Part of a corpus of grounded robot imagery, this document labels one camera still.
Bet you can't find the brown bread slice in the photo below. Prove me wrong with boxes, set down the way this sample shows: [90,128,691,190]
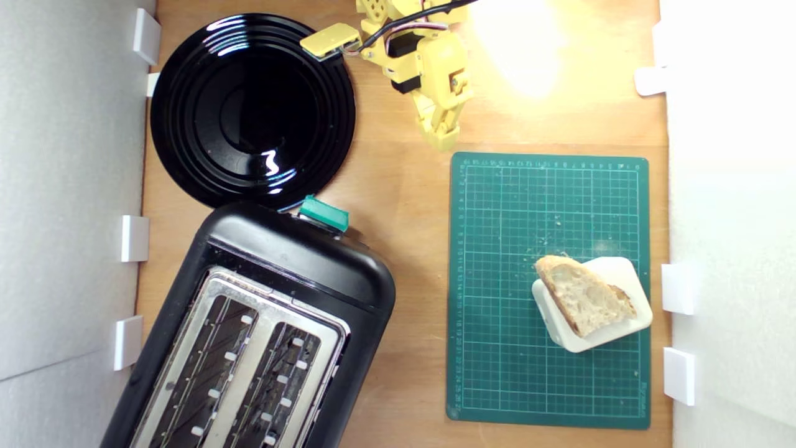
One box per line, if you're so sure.
[535,254,638,338]

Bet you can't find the green toaster lever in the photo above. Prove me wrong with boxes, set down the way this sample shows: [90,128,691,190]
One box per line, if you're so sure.
[298,195,350,233]

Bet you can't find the black two-slot toaster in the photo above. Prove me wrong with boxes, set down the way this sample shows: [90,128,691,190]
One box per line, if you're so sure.
[99,200,397,448]

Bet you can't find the green cutting mat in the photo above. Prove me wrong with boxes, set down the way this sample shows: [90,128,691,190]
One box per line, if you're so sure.
[446,152,651,430]

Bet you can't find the black round plate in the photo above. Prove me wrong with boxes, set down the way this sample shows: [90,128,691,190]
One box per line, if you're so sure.
[150,12,357,210]

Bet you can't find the white plastic block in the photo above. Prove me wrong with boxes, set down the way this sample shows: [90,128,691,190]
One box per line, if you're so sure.
[532,256,654,353]

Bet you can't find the yellow plate wrist camera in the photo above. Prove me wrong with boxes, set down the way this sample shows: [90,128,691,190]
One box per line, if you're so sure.
[300,24,363,62]

